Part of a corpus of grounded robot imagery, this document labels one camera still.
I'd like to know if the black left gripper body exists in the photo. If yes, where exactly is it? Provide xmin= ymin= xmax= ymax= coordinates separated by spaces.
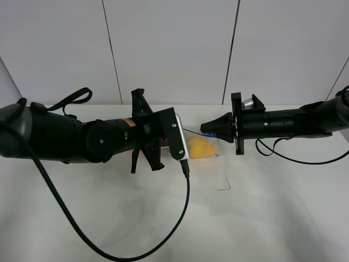
xmin=131 ymin=88 xmax=180 ymax=174

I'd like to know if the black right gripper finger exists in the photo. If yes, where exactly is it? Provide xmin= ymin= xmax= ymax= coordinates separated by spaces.
xmin=200 ymin=112 xmax=235 ymax=143

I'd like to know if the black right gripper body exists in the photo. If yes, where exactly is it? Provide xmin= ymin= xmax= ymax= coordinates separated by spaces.
xmin=231 ymin=92 xmax=269 ymax=155

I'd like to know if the clear zip bag blue seal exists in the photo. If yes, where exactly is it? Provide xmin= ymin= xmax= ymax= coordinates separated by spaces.
xmin=166 ymin=126 xmax=219 ymax=161

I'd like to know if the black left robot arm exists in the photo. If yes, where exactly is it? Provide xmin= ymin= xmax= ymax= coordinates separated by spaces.
xmin=1 ymin=88 xmax=188 ymax=173

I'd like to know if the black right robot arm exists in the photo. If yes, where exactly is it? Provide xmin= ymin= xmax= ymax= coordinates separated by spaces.
xmin=200 ymin=87 xmax=348 ymax=155

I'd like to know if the yellow toy pear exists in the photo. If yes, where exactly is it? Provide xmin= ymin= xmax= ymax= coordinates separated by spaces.
xmin=186 ymin=135 xmax=216 ymax=159

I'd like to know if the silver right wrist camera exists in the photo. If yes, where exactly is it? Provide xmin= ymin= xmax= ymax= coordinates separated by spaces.
xmin=242 ymin=98 xmax=254 ymax=110

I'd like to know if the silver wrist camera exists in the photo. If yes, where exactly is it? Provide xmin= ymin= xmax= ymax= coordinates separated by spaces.
xmin=242 ymin=98 xmax=254 ymax=110
xmin=175 ymin=113 xmax=189 ymax=160

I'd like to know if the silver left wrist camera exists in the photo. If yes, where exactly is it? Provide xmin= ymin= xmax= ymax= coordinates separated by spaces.
xmin=175 ymin=113 xmax=189 ymax=160

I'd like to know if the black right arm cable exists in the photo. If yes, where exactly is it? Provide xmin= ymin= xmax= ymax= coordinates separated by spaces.
xmin=255 ymin=136 xmax=349 ymax=165

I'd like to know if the black left camera cable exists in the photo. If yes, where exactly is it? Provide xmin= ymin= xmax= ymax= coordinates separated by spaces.
xmin=0 ymin=120 xmax=191 ymax=260

